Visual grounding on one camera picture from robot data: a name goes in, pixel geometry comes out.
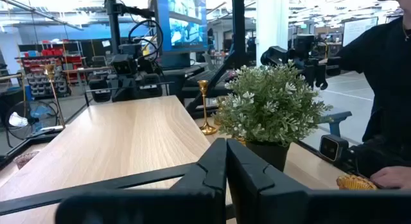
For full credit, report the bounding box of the short gold candlestick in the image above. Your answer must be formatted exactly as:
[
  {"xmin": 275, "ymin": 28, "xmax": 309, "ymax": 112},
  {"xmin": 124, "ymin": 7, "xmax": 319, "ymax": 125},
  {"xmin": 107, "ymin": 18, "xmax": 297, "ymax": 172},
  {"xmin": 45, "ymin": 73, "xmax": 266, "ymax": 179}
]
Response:
[{"xmin": 197, "ymin": 79, "xmax": 219, "ymax": 136}]

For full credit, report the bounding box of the white plastic bag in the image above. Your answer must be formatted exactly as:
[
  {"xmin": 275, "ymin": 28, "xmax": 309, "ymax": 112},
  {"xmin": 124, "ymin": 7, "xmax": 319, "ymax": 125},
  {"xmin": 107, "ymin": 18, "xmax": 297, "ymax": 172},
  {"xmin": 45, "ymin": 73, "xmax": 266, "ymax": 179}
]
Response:
[{"xmin": 8, "ymin": 111, "xmax": 29, "ymax": 128}]

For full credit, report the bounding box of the black laptop computer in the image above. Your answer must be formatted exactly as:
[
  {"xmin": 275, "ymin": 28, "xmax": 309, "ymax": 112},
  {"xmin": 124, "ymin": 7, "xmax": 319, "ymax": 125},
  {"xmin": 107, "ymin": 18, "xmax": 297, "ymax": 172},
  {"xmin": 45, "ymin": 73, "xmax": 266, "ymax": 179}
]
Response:
[{"xmin": 150, "ymin": 0, "xmax": 232, "ymax": 90}]

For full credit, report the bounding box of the person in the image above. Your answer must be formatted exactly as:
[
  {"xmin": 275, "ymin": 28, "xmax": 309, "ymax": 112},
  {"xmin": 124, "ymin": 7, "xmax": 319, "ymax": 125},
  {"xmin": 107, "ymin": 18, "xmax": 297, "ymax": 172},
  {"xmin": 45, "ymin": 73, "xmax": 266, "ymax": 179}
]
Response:
[{"xmin": 333, "ymin": 0, "xmax": 411, "ymax": 180}]

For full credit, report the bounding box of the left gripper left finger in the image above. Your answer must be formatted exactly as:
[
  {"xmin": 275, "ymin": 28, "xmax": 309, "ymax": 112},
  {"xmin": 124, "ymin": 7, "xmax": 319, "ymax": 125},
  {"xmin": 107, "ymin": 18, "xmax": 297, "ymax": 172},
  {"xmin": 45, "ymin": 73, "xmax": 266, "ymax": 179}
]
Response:
[{"xmin": 56, "ymin": 137, "xmax": 227, "ymax": 224}]

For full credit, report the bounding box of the rack with red bins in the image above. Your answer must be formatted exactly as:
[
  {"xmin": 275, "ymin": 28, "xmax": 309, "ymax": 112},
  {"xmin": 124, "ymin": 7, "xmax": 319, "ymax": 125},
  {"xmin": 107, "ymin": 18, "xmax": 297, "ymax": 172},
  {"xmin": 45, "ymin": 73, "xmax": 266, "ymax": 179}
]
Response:
[{"xmin": 14, "ymin": 39, "xmax": 87, "ymax": 99}]

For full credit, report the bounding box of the black table-level camera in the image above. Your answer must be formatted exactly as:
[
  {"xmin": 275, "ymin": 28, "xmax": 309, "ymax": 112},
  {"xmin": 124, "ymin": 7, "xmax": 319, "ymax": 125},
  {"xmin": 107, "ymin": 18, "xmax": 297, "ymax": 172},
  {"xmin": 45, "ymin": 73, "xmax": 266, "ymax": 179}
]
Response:
[{"xmin": 319, "ymin": 134, "xmax": 350, "ymax": 163}]

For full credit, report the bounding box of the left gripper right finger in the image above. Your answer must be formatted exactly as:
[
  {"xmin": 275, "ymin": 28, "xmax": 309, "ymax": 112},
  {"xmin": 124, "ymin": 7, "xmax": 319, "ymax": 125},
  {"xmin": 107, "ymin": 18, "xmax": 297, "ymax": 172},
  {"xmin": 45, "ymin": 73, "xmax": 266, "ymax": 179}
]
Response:
[{"xmin": 226, "ymin": 138, "xmax": 411, "ymax": 224}]

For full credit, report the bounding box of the person's hand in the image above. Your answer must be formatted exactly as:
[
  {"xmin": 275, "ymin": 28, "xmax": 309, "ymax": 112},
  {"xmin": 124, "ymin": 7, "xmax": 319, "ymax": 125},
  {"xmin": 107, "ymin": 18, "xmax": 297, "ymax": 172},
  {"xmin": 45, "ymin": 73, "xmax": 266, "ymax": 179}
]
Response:
[{"xmin": 369, "ymin": 166, "xmax": 411, "ymax": 189}]

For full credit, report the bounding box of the artificial plant in black pot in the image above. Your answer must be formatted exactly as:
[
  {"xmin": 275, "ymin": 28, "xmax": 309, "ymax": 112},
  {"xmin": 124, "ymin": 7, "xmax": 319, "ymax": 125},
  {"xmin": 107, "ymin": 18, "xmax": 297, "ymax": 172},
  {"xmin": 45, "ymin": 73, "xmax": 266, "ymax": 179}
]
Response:
[{"xmin": 214, "ymin": 60, "xmax": 333, "ymax": 173}]

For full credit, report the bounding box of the black upright post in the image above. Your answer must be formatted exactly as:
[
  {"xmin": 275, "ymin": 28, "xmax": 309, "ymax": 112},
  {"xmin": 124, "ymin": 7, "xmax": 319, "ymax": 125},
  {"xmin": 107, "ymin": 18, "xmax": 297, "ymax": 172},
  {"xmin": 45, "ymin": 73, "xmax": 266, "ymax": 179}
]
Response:
[{"xmin": 103, "ymin": 0, "xmax": 155, "ymax": 58}]

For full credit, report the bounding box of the pink glass candle holder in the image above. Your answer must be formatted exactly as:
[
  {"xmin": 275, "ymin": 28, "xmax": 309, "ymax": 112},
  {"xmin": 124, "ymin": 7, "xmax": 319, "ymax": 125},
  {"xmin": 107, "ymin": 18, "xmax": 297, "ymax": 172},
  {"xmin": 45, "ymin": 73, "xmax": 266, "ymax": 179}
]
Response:
[{"xmin": 13, "ymin": 150, "xmax": 41, "ymax": 170}]

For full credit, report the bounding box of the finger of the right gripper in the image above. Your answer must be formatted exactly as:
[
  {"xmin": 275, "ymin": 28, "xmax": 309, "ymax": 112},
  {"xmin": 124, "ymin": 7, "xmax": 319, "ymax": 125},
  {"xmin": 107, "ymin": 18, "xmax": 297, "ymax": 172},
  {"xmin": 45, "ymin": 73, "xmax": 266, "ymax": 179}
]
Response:
[
  {"xmin": 127, "ymin": 72, "xmax": 164, "ymax": 101},
  {"xmin": 88, "ymin": 76, "xmax": 128, "ymax": 103}
]

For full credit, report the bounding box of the black floor fan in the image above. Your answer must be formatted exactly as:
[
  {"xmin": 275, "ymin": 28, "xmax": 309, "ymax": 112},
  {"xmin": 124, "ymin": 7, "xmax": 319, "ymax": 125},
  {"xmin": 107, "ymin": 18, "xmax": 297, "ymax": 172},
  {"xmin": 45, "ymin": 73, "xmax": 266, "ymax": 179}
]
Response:
[{"xmin": 4, "ymin": 99, "xmax": 60, "ymax": 141}]

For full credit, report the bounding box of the tall gold candlestick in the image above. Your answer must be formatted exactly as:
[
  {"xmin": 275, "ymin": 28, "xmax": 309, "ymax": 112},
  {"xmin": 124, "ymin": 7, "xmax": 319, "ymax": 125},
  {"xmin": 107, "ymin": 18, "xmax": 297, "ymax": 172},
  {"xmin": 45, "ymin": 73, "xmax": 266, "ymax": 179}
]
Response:
[{"xmin": 43, "ymin": 63, "xmax": 67, "ymax": 130}]

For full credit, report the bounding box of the whiteboard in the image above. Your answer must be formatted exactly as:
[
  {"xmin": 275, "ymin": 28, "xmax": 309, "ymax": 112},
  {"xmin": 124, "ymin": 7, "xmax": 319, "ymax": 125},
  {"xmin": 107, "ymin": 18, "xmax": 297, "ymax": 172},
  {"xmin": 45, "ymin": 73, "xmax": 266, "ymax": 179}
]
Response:
[{"xmin": 342, "ymin": 17, "xmax": 380, "ymax": 47}]

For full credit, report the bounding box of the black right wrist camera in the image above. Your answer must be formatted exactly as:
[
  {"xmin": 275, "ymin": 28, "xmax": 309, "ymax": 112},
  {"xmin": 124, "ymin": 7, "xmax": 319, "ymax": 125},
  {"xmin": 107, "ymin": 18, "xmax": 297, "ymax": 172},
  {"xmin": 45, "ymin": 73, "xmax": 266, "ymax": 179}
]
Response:
[{"xmin": 111, "ymin": 53, "xmax": 138, "ymax": 76}]

